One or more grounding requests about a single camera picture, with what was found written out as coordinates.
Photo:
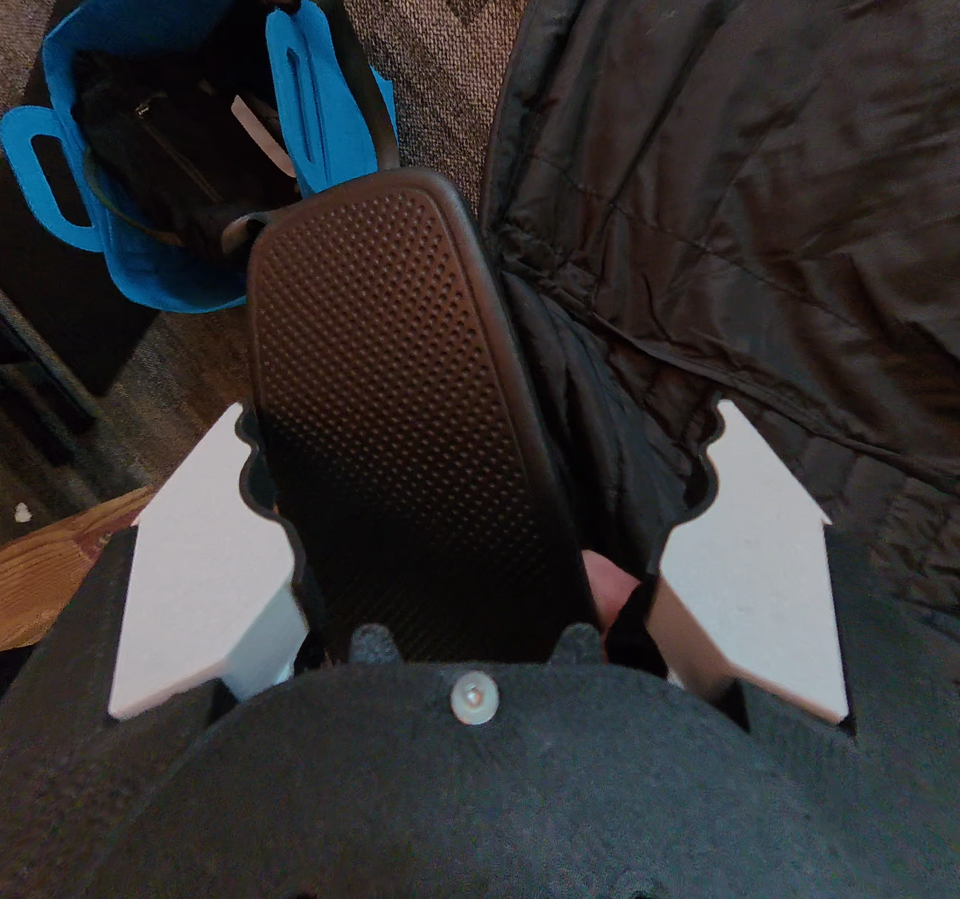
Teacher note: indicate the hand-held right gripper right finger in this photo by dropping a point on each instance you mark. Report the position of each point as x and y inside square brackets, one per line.
[758, 599]

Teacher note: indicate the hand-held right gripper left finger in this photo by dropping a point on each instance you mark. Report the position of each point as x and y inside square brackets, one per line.
[188, 599]

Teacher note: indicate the black dotted chair armrest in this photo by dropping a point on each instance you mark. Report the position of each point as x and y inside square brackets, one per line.
[405, 389]

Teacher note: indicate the wooden board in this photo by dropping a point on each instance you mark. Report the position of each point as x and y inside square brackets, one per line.
[60, 569]

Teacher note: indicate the black jacket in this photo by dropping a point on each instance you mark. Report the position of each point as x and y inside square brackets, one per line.
[750, 164]

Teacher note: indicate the blue bag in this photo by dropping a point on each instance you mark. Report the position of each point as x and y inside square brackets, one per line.
[323, 104]

